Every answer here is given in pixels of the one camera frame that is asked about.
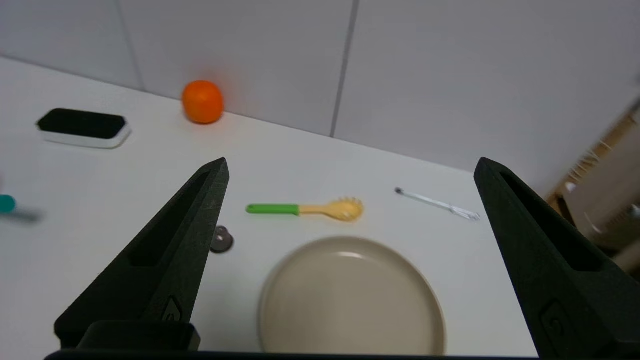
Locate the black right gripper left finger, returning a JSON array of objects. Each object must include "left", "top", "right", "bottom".
[{"left": 54, "top": 157, "right": 230, "bottom": 349}]

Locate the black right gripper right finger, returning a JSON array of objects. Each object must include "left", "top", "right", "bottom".
[{"left": 473, "top": 157, "right": 640, "bottom": 360}]

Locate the beige brown round plate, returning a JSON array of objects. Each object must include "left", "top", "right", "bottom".
[{"left": 258, "top": 236, "right": 446, "bottom": 357}]

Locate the small grey capsule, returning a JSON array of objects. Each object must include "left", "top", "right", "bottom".
[{"left": 210, "top": 225, "right": 235, "bottom": 254}]

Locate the black and white eraser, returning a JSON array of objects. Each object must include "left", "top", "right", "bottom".
[{"left": 36, "top": 108, "right": 132, "bottom": 149}]

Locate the orange fruit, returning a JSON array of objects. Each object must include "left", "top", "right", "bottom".
[{"left": 181, "top": 80, "right": 224, "bottom": 125}]

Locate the thin white pen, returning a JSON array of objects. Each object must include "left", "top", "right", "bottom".
[{"left": 394, "top": 187, "right": 481, "bottom": 221}]

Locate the yellow green-handled spaghetti spoon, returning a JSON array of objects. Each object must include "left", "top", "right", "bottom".
[{"left": 245, "top": 197, "right": 364, "bottom": 222}]

